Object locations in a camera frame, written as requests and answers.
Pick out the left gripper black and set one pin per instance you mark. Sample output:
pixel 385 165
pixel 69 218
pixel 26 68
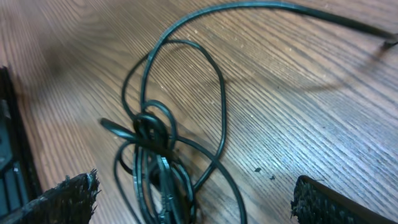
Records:
pixel 19 180

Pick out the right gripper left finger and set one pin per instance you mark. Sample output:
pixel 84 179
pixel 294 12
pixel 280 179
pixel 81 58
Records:
pixel 70 202

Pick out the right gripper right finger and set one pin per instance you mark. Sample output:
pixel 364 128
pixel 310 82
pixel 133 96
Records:
pixel 315 203

